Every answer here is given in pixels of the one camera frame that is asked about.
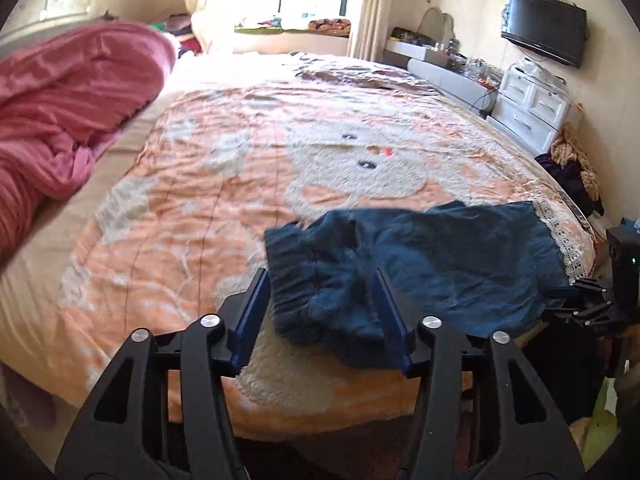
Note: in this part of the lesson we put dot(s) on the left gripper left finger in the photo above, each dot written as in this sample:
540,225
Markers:
122,430

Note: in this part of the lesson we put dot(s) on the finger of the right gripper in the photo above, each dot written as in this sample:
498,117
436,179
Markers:
562,292

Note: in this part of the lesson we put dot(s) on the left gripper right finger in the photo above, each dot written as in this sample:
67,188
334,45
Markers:
517,430

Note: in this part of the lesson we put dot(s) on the blue denim lace-trimmed pants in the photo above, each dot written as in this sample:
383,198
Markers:
478,268

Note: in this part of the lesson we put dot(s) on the tan and black clothes heap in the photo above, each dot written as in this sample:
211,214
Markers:
567,163

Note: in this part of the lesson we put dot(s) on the white drawer cabinet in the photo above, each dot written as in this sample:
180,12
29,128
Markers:
532,113

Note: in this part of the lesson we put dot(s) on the orange white bunny bedspread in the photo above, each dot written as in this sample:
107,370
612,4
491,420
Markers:
159,236

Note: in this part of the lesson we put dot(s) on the white low desk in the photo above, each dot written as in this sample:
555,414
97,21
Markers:
431,65

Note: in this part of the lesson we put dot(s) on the vanity mirror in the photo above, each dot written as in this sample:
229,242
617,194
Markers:
437,25

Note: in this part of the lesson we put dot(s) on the cream window curtain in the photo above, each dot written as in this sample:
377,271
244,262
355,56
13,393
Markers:
369,28

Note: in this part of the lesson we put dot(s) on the pink crumpled blanket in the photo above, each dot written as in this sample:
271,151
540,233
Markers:
62,103

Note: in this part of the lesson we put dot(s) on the clothes on window sill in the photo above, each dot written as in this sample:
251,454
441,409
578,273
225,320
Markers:
331,26

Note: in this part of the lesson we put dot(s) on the clothes pile beside bed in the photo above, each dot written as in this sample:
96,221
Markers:
178,28

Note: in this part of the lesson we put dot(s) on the black wall-mounted television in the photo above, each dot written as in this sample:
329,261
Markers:
555,29

